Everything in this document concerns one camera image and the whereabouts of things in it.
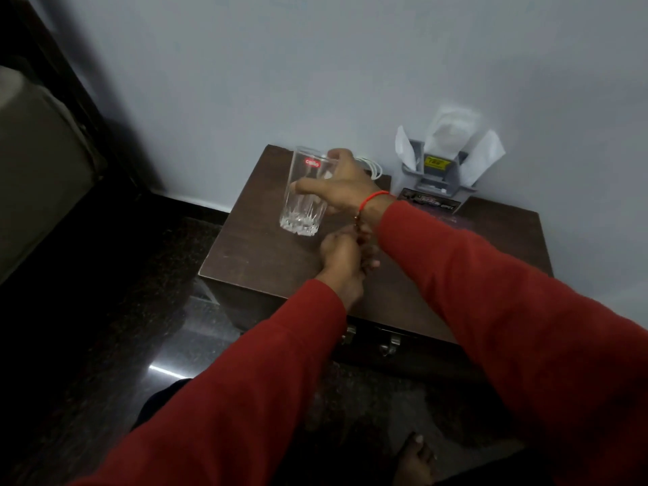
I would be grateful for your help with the person's left forearm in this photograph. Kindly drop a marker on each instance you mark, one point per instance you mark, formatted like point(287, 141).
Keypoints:
point(243, 399)

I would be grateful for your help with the dark wooden bedside table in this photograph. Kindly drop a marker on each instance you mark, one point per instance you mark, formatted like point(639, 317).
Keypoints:
point(263, 247)

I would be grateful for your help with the person's foot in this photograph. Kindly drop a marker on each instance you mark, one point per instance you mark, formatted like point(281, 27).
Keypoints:
point(414, 463)

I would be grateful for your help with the clear drinking glass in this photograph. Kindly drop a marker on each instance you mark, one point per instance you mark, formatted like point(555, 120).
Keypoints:
point(303, 207)

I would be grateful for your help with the person's black trouser leg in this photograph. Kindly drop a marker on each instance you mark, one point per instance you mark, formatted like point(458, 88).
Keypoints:
point(159, 399)

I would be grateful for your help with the person's left hand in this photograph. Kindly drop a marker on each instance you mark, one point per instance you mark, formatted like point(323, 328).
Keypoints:
point(341, 260)

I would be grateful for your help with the person's right thumb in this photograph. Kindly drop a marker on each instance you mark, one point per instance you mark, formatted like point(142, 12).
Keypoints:
point(319, 186)

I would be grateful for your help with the person's right forearm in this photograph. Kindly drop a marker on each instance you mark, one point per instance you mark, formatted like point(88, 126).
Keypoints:
point(506, 318)

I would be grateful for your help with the dark wooden bed frame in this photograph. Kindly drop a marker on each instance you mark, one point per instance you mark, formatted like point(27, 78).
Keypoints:
point(60, 60)

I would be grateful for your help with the grey cardboard box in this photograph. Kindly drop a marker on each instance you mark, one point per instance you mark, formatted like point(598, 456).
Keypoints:
point(433, 189)

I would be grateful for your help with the white plastic wrapping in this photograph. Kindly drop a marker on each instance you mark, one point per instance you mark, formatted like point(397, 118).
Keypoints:
point(450, 131)

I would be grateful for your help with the person's left fingers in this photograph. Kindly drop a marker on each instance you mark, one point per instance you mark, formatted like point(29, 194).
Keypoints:
point(368, 254)

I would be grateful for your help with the person's right hand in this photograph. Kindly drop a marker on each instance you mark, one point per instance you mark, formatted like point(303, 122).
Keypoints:
point(349, 189)

